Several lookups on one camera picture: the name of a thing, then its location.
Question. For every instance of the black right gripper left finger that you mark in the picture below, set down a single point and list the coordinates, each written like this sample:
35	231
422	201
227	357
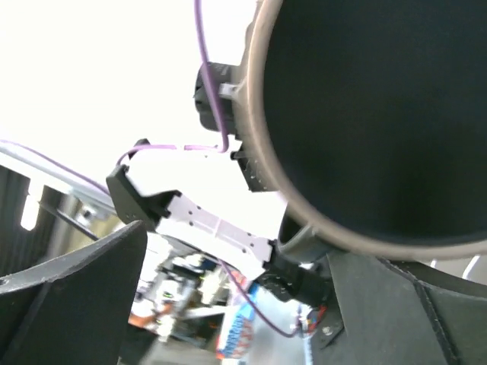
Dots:
73	309

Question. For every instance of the black orange patterned mug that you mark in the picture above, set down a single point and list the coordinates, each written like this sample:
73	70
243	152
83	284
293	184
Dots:
370	118

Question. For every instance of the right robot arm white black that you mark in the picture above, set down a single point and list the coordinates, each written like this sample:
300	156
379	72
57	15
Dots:
228	226

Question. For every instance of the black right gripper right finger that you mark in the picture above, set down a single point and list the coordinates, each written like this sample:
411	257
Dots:
405	313

